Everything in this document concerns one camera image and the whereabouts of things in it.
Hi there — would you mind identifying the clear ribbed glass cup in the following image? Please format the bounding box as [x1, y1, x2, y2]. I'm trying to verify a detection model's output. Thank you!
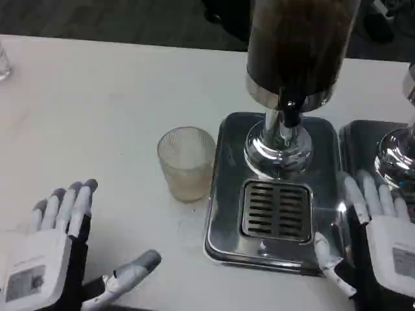
[157, 126, 217, 204]

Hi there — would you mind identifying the dark drink dispenser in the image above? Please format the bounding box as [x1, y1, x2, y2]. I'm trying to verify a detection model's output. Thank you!
[243, 0, 361, 178]

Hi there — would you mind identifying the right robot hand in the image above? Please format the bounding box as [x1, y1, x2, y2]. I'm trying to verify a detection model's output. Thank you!
[313, 169, 415, 311]

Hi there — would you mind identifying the black dispenser tap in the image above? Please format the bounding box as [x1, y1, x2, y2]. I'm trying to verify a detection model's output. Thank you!
[279, 86, 308, 129]

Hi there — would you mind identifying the chrome drink dispenser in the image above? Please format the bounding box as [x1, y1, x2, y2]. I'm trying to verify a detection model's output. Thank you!
[374, 63, 415, 205]

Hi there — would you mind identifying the black office chair base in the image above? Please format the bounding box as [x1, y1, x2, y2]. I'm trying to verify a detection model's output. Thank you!
[203, 0, 260, 42]

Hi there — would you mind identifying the clear glass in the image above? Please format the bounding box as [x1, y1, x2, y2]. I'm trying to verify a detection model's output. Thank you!
[0, 41, 13, 82]

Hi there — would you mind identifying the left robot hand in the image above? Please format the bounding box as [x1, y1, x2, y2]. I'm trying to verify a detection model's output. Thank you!
[0, 178, 162, 311]

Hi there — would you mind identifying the steel drip tray with grid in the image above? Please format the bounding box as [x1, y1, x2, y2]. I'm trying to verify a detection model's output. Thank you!
[204, 111, 350, 278]

